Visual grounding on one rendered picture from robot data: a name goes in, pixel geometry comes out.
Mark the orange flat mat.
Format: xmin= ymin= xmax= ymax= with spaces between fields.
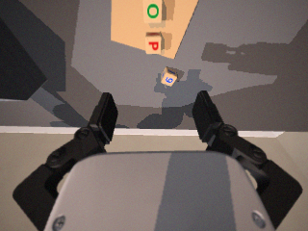
xmin=111 ymin=0 xmax=198 ymax=59

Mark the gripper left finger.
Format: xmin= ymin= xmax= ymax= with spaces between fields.
xmin=13 ymin=92 xmax=118 ymax=231

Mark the wooden letter block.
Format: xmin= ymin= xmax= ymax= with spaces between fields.
xmin=145 ymin=32 xmax=162 ymax=54
xmin=161 ymin=67 xmax=177 ymax=86
xmin=143 ymin=0 xmax=163 ymax=23

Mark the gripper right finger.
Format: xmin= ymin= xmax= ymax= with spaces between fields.
xmin=192 ymin=90 xmax=302 ymax=230

